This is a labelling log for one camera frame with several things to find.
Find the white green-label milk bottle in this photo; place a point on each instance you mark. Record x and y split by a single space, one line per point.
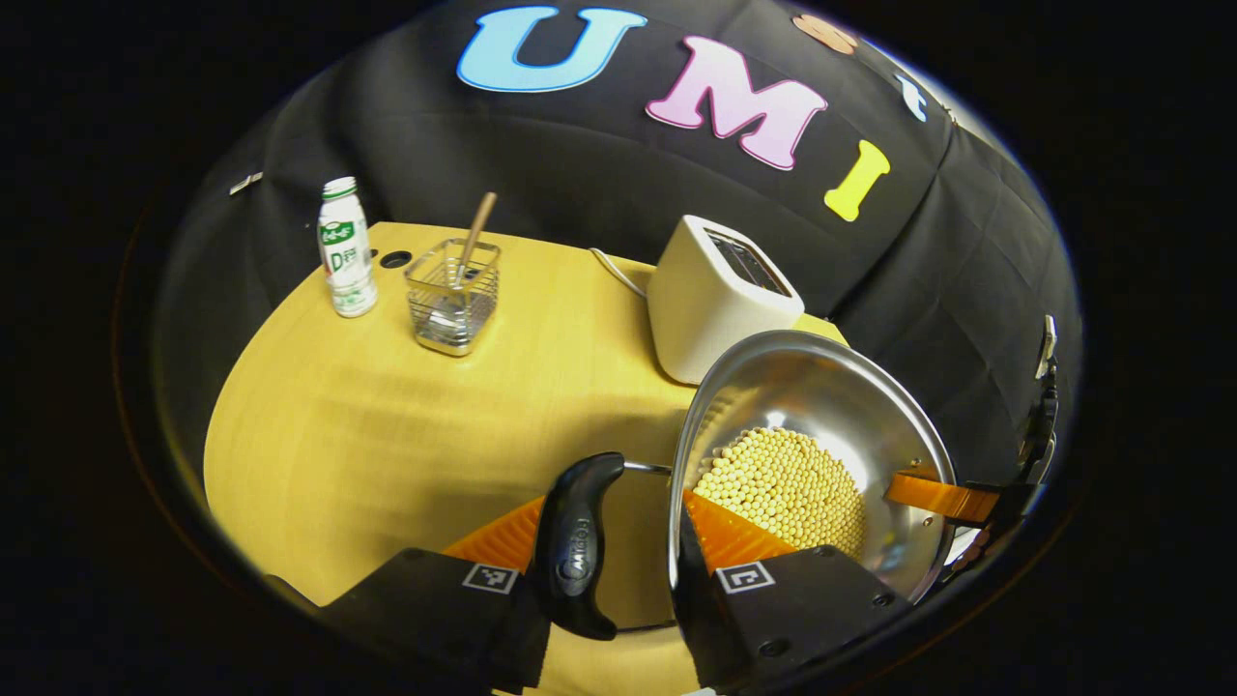
348 261

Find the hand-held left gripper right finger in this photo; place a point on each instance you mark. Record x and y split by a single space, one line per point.
691 599

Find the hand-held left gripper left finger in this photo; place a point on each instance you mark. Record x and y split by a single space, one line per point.
425 609

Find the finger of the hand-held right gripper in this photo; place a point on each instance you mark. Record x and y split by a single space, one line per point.
942 495

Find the pile of yellow soybeans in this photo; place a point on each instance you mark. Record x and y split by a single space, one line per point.
783 483

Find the metal cloth clip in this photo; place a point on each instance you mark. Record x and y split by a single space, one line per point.
244 183

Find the white toaster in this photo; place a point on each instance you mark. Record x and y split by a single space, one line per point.
696 309

